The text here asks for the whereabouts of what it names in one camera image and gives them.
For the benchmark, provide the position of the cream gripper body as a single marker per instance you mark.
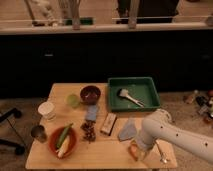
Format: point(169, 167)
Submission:
point(143, 149)

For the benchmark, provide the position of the yellow apple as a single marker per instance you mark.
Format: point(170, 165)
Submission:
point(133, 152)

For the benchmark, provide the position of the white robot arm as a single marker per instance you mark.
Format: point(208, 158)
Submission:
point(158, 126)

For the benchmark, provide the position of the purple bowl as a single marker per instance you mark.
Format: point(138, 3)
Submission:
point(90, 94)

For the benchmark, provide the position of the red bowl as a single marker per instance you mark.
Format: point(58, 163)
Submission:
point(54, 137)

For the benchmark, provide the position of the silver fork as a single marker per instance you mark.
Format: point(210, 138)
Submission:
point(163, 158)

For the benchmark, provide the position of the blue triangular cloth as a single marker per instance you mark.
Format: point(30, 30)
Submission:
point(128, 131)

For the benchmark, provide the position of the small rectangular box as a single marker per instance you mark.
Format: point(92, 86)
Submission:
point(108, 124)

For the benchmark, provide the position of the green plastic tray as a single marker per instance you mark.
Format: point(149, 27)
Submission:
point(139, 88)

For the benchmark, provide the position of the dark grape bunch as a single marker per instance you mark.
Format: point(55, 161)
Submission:
point(89, 131)

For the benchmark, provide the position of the white spatula brush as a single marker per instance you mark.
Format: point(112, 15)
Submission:
point(124, 93)

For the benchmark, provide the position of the blue sponge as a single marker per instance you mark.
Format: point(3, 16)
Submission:
point(91, 113)

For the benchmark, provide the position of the green cucumber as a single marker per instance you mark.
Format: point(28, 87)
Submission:
point(63, 135)

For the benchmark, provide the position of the yellow corn cob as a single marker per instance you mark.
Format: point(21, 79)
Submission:
point(64, 147)

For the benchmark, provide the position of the green cup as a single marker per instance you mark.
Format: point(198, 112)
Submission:
point(73, 100)

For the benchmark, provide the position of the white cup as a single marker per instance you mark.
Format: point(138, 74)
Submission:
point(46, 109)

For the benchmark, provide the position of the black chair base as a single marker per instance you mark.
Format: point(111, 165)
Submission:
point(19, 148)

